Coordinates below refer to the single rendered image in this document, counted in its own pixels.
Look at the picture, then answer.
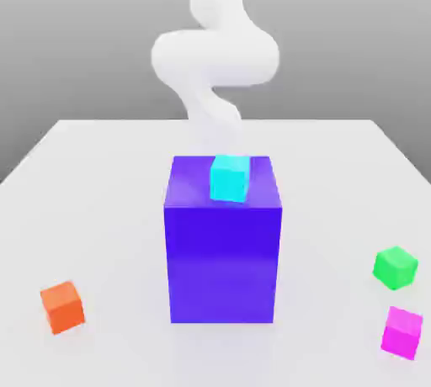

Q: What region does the small green cube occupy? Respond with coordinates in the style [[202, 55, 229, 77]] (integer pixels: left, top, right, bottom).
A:
[[371, 245, 419, 291]]

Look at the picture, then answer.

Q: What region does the large purple box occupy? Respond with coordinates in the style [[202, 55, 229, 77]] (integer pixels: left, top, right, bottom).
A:
[[163, 155, 283, 325]]

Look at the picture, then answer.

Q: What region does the small magenta cube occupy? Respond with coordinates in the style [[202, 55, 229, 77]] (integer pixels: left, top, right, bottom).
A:
[[380, 305, 424, 361]]

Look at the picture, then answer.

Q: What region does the small cyan cube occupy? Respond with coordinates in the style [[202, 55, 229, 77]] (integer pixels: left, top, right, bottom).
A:
[[209, 154, 252, 204]]

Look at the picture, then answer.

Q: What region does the small orange cube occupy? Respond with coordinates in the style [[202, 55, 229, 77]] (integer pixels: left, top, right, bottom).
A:
[[39, 279, 86, 337]]

